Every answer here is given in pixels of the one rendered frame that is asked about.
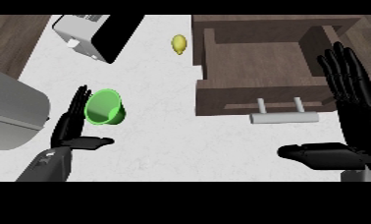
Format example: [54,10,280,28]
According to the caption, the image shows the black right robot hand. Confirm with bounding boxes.
[277,41,371,171]

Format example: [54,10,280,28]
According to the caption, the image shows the yellow lemon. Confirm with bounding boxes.
[171,33,188,56]

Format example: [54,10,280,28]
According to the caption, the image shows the brown wooden drawer front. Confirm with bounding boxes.
[194,80,339,117]

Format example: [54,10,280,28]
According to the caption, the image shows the grey rounded appliance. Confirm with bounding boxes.
[0,72,52,151]

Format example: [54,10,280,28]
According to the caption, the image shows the white and black appliance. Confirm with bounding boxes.
[50,15,146,65]

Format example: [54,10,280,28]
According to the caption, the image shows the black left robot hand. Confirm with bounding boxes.
[49,84,116,151]

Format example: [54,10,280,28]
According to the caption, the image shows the green cup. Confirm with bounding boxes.
[84,88,128,126]

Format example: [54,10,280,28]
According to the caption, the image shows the brown wooden cabinet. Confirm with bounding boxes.
[191,15,371,72]

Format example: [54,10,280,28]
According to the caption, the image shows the white drawer handle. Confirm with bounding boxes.
[249,96,321,125]

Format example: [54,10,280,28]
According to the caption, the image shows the brown wooden drawer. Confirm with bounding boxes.
[194,26,342,117]
[194,80,339,117]

